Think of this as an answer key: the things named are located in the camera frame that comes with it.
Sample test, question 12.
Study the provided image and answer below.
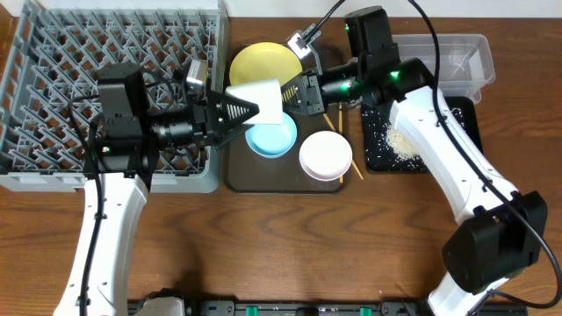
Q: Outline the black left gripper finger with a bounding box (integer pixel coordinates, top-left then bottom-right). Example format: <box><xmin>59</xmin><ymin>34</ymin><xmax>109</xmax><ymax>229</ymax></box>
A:
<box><xmin>206</xmin><ymin>90</ymin><xmax>259</xmax><ymax>132</ymax></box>
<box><xmin>213</xmin><ymin>125</ymin><xmax>253</xmax><ymax>149</ymax></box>

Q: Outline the white green cup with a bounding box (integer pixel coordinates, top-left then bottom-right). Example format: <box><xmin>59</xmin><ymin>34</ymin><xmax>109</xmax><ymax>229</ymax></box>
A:
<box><xmin>226</xmin><ymin>78</ymin><xmax>283</xmax><ymax>125</ymax></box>

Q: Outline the light blue bowl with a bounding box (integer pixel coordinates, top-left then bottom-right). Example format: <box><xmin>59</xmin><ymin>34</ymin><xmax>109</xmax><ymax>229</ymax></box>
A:
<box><xmin>245</xmin><ymin>113</ymin><xmax>298</xmax><ymax>159</ymax></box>

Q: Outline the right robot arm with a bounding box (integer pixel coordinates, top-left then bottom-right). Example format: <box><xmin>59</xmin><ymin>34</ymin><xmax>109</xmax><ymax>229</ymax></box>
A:
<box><xmin>281</xmin><ymin>6</ymin><xmax>550</xmax><ymax>315</ymax></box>

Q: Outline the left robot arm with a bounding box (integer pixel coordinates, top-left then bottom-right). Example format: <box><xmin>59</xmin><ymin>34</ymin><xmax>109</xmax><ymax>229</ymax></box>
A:
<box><xmin>54</xmin><ymin>62</ymin><xmax>259</xmax><ymax>315</ymax></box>

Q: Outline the black waste tray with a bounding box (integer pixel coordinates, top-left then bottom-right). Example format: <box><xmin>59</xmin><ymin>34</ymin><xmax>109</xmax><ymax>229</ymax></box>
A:
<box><xmin>360</xmin><ymin>97</ymin><xmax>483</xmax><ymax>173</ymax></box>

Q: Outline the grey dishwasher rack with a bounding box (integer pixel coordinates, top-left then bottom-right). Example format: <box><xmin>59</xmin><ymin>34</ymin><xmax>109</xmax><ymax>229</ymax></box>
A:
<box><xmin>1</xmin><ymin>1</ymin><xmax>229</xmax><ymax>192</ymax></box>

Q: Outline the left wooden chopstick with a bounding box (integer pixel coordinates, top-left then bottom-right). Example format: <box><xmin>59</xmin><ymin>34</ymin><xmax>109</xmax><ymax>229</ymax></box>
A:
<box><xmin>322</xmin><ymin>112</ymin><xmax>364</xmax><ymax>181</ymax></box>

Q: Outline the dark brown serving tray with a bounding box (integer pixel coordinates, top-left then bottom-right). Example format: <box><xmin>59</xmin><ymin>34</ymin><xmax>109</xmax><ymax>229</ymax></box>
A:
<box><xmin>223</xmin><ymin>42</ymin><xmax>350</xmax><ymax>194</ymax></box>

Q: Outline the yellow plate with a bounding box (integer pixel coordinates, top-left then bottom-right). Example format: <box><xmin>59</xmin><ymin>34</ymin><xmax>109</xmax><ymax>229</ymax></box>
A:
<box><xmin>229</xmin><ymin>42</ymin><xmax>303</xmax><ymax>85</ymax></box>

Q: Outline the white pink bowl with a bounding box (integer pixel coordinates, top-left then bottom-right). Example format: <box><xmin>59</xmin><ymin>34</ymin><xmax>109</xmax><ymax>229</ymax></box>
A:
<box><xmin>299</xmin><ymin>131</ymin><xmax>353</xmax><ymax>182</ymax></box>

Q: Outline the clear plastic bin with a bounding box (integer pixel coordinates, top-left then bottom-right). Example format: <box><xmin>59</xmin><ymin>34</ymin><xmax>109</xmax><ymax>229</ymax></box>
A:
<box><xmin>393</xmin><ymin>34</ymin><xmax>495</xmax><ymax>104</ymax></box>

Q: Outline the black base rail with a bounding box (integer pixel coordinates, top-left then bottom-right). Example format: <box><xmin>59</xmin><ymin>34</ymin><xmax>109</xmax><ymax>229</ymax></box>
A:
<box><xmin>126</xmin><ymin>288</ymin><xmax>529</xmax><ymax>316</ymax></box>

